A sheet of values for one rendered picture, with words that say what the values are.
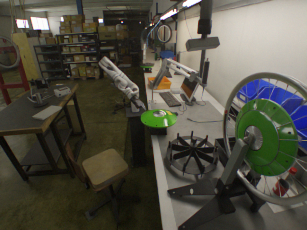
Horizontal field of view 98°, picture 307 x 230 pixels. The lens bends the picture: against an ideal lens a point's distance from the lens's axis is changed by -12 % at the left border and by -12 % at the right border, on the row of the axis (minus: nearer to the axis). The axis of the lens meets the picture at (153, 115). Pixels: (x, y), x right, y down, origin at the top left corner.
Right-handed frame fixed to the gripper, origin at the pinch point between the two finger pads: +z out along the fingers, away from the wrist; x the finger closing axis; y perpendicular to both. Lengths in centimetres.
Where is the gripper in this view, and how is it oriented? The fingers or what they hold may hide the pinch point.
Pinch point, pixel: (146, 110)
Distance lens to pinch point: 139.3
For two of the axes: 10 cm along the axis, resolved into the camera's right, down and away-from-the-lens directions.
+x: -6.3, 3.8, -6.8
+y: -4.5, 5.4, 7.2
